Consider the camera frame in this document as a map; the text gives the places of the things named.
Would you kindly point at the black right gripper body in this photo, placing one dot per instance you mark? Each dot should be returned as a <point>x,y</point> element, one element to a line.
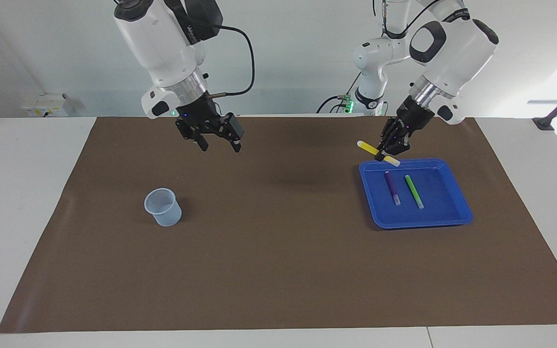
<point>198,116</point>

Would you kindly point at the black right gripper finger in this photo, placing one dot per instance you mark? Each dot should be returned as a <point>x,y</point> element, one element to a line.
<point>196,137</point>
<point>234,128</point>

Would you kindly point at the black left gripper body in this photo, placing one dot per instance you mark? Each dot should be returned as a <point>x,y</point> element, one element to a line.
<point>415,116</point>

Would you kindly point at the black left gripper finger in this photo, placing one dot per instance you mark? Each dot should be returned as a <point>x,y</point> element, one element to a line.
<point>399,149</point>
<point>392,134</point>

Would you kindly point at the yellow pen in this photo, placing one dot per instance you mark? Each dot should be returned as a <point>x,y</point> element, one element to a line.
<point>368,146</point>

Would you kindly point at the purple pen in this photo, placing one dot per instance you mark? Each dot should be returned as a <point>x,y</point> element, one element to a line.
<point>392,186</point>

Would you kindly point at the green pen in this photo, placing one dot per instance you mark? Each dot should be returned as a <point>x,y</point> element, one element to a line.
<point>414,191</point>

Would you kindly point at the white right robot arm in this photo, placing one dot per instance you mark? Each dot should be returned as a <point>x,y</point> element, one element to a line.
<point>162,43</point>

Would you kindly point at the blue plastic tray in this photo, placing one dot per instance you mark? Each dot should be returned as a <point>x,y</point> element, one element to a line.
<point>443,212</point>

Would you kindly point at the translucent plastic cup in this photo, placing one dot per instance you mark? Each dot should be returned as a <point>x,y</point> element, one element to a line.
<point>167,220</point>

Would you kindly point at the brown table mat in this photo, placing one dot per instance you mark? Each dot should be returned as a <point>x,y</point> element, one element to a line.
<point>278,270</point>

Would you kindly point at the white wall outlet box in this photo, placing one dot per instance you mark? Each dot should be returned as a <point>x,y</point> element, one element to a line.
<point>46,106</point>

